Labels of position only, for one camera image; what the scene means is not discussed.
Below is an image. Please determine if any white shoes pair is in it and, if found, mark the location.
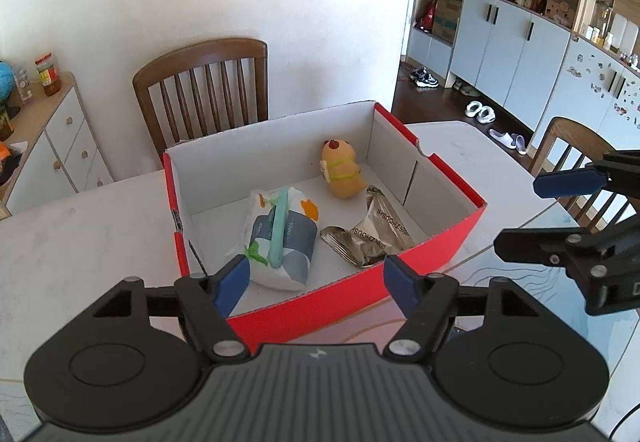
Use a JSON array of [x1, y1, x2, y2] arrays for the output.
[[465, 100, 496, 123]]

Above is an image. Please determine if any red cardboard box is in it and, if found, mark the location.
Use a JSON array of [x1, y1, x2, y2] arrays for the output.
[[162, 101, 488, 340]]

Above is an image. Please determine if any brown wooden chair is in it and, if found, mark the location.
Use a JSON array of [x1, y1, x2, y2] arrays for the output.
[[527, 116, 640, 228], [132, 38, 269, 168]]

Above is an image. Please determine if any grey-brown snack packet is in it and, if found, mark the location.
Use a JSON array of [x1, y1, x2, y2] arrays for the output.
[[320, 185, 416, 269]]

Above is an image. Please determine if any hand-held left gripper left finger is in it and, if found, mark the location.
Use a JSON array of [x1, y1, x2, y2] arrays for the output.
[[82, 253, 252, 364]]

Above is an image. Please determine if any white slippers pair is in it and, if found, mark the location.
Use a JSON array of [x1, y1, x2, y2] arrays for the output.
[[487, 128, 528, 155]]

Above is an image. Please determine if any teal toothbrush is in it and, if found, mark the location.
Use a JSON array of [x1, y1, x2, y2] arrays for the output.
[[245, 187, 291, 269]]

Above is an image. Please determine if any black cable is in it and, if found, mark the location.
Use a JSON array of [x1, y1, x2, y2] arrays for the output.
[[607, 402, 640, 442]]

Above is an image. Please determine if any red label jar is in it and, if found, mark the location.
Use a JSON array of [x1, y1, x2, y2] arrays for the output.
[[34, 52, 63, 97]]

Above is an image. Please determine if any grey wall cabinet unit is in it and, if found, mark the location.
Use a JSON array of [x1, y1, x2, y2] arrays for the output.
[[400, 0, 640, 163]]

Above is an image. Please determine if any dark sneakers pair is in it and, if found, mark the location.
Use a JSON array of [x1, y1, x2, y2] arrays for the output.
[[410, 66, 440, 89]]

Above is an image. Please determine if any red bag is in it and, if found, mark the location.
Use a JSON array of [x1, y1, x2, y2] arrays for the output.
[[417, 0, 436, 30]]

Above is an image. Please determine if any white grey tissue pack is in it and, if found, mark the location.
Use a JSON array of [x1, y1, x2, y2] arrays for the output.
[[243, 186, 321, 292]]

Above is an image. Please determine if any small clear container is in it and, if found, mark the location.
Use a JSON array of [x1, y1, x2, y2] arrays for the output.
[[12, 67, 35, 103]]

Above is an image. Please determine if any white wooden sideboard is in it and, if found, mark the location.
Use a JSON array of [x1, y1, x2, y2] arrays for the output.
[[0, 72, 115, 218]]

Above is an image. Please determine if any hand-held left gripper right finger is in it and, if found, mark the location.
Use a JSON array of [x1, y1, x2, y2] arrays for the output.
[[381, 253, 552, 364]]

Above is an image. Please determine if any yellow capybara toy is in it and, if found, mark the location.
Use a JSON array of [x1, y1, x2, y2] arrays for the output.
[[319, 139, 367, 199]]

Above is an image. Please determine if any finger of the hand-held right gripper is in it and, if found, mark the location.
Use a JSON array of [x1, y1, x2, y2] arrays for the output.
[[533, 149, 640, 199], [492, 223, 614, 269]]

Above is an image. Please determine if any white marble desktop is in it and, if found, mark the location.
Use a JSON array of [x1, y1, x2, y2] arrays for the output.
[[0, 119, 640, 442]]

